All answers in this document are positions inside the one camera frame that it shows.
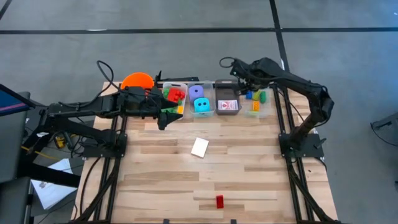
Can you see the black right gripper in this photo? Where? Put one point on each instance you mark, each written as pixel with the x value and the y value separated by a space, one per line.
pixel 252 71

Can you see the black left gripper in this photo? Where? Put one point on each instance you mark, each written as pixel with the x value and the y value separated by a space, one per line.
pixel 140 102

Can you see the green four-stud toy brick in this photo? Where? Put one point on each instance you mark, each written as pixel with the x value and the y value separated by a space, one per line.
pixel 170 110

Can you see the blue toy brick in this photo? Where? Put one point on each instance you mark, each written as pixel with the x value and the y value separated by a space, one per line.
pixel 249 95

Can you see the green two-stud toy brick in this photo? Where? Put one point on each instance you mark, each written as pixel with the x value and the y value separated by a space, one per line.
pixel 179 102

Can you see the small green toy brick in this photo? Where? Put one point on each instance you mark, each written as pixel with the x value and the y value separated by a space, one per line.
pixel 263 97
pixel 166 92

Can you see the card deck printed standard size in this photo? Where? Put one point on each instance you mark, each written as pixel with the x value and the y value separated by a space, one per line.
pixel 228 105

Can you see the purple foam die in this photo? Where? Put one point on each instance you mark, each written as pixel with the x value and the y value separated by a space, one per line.
pixel 196 92

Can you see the teal foam die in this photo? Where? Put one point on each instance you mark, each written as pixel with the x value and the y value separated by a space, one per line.
pixel 202 105

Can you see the card deck with red end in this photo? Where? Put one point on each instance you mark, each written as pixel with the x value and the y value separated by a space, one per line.
pixel 200 147

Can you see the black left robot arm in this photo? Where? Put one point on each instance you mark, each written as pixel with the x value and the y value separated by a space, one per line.
pixel 93 104

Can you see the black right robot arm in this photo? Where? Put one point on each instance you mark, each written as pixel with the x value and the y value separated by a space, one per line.
pixel 311 90

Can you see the olive green toy brick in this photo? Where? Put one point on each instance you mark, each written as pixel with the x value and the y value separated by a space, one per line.
pixel 256 95

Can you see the grey plastic bin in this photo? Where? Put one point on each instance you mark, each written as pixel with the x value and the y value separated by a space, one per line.
pixel 227 90

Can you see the clear plastic bin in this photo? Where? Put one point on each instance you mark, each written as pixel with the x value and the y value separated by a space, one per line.
pixel 267 109
pixel 213 90

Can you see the white plastic bin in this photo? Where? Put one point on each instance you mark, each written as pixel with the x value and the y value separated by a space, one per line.
pixel 183 85

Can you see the orange pumpkin bucket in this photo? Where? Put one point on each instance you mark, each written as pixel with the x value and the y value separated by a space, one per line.
pixel 136 80

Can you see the black side stand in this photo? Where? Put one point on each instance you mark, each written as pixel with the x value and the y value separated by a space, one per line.
pixel 43 174

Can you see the white paper sheets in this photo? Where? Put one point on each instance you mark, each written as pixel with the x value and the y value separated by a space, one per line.
pixel 53 189

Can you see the computer monitor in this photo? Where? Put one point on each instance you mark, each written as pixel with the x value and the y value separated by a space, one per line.
pixel 12 102

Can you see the black aluminium table frame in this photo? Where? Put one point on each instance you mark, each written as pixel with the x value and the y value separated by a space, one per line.
pixel 280 118

